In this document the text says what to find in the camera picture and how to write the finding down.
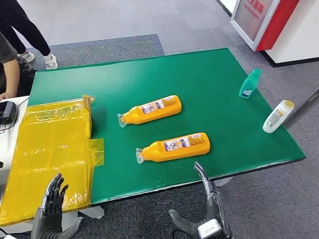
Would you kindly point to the red and white display cabinet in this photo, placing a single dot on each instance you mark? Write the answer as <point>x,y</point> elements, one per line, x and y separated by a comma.
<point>264,23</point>

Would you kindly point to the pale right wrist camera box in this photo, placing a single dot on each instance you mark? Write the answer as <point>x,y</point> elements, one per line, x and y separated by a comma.
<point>209,229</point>

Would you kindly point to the orange bottle with clear cap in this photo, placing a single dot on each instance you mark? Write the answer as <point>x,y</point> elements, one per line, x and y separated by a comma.
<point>174,146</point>
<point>152,110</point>

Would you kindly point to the black desktop device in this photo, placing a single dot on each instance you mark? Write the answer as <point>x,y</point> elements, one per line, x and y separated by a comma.
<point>7,112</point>

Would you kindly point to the white bottle with yellow cap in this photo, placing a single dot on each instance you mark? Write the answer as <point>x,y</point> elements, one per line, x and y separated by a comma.
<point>277,116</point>

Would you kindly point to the teal plastic bottle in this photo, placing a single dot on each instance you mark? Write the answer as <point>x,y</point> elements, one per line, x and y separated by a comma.
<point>249,84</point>

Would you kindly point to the grey metal pole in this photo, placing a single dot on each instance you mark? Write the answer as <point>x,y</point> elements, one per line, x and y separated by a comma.
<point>302,107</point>

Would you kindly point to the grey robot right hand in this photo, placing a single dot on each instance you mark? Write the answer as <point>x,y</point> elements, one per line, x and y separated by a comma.
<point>213,206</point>

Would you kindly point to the standing person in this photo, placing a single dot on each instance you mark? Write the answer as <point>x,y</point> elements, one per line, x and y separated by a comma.
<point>29,29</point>

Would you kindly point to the yellow taped cardboard box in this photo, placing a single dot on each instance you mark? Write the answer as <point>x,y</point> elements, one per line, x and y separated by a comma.
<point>47,151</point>

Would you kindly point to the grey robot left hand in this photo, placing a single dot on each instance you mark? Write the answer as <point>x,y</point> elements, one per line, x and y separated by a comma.
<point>48,221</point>

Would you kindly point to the seated person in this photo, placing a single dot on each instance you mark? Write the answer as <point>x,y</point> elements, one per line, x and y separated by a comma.
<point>10,74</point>

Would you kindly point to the white table base foot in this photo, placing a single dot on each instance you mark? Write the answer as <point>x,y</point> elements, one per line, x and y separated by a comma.
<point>223,181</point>
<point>93,212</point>

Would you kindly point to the green table mat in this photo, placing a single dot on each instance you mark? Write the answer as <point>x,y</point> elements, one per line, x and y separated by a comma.
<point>199,79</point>

